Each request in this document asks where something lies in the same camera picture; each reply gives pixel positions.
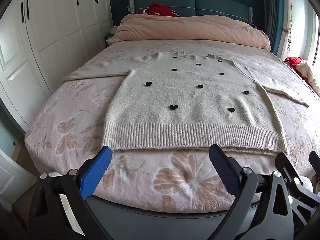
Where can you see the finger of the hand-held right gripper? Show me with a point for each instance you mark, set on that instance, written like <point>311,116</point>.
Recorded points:
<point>285,166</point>
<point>315,160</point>

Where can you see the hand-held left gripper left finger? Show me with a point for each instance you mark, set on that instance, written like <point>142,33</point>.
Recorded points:
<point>98,172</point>

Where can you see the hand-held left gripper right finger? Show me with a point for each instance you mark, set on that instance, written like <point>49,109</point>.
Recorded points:
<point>221,167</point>

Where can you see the cream sweater with black hearts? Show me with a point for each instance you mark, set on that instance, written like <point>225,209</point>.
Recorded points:
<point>187,105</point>

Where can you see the pink butterfly printed blanket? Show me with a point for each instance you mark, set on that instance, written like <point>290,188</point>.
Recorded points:
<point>75,130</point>

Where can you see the white cabinet door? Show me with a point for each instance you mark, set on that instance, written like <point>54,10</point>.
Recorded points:
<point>12,175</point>

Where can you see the cream cloth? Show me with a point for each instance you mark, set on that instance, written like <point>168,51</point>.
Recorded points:
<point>310,73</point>

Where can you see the red cloth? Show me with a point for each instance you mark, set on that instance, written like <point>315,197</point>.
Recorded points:
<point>293,62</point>

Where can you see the window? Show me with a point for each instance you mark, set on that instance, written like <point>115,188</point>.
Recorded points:
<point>305,25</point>

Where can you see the pink duvet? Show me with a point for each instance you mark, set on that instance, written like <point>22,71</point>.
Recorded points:
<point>187,27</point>

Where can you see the white wardrobe doors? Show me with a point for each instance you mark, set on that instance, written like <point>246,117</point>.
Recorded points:
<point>62,17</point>

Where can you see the blue bed headboard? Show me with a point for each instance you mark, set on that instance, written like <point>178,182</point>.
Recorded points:
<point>212,2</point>

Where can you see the red clothing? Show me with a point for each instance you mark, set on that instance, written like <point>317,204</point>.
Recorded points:
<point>160,8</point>

